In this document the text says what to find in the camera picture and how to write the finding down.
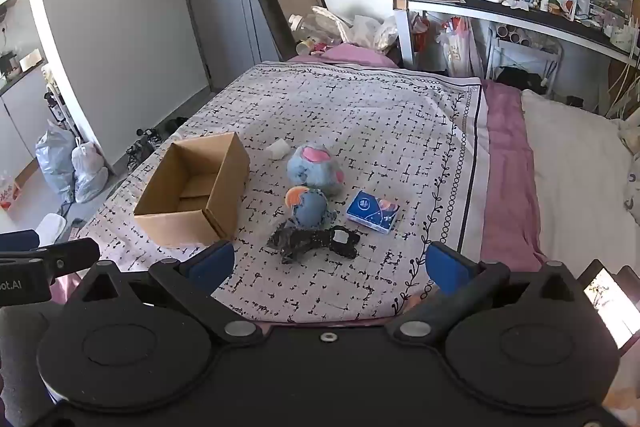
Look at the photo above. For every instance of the white slipper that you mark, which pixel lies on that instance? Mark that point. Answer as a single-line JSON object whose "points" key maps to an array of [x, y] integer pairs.
{"points": [[51, 228]]}

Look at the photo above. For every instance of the pink bed sheet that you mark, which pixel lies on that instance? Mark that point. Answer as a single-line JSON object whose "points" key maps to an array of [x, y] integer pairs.
{"points": [[505, 187]]}

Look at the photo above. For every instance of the clear plastic bottle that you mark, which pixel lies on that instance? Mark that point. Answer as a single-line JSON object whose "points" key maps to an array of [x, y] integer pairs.
{"points": [[302, 27]]}

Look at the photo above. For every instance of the brown cardboard box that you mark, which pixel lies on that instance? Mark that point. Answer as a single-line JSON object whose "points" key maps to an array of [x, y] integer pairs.
{"points": [[200, 207]]}

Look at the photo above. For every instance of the white plastic bag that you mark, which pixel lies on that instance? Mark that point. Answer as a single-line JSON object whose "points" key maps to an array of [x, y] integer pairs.
{"points": [[90, 172]]}

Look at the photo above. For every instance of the grey plastic bag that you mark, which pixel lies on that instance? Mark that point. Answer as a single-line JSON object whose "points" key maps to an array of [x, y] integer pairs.
{"points": [[54, 162]]}

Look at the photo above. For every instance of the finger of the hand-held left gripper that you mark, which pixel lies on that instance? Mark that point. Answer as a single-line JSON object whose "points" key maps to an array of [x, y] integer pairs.
{"points": [[19, 240], [75, 253]]}

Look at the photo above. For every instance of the small blue plush toy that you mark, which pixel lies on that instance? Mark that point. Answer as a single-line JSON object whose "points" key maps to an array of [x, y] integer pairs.
{"points": [[310, 207]]}

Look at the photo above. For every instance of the pile of plastic bags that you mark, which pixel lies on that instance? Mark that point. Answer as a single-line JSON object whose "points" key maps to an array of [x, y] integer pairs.
{"points": [[360, 29]]}

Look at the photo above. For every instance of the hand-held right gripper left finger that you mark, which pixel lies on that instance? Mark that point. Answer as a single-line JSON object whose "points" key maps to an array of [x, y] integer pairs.
{"points": [[209, 266]]}

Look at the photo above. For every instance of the bed with patterned cover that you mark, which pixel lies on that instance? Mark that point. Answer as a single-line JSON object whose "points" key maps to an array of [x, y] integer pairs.
{"points": [[360, 117]]}

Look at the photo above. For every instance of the white duvet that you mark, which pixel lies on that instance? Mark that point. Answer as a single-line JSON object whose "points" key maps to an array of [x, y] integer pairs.
{"points": [[575, 177]]}

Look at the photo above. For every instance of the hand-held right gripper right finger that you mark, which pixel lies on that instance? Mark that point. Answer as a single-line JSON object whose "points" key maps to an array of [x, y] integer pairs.
{"points": [[447, 269]]}

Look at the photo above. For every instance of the dark boot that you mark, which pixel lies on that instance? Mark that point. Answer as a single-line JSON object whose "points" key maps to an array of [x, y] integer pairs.
{"points": [[176, 125]]}

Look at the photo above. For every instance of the grey fluffy plush toy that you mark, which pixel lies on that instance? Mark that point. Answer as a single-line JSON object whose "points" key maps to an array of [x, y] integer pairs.
{"points": [[312, 169]]}

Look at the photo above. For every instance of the black patterned soft toy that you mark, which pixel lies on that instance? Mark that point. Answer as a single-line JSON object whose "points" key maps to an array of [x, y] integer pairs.
{"points": [[305, 241]]}

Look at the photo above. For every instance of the white shopping bag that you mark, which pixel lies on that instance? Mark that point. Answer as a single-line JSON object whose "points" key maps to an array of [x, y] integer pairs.
{"points": [[461, 47]]}

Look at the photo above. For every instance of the small white roll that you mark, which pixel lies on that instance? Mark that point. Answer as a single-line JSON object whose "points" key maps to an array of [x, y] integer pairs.
{"points": [[277, 150]]}

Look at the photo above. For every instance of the grey white sneaker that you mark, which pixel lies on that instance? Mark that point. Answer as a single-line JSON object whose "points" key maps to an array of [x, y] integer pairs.
{"points": [[140, 153]]}

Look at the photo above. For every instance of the white desk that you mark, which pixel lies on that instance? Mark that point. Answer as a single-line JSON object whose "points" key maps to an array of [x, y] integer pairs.
{"points": [[510, 9]]}

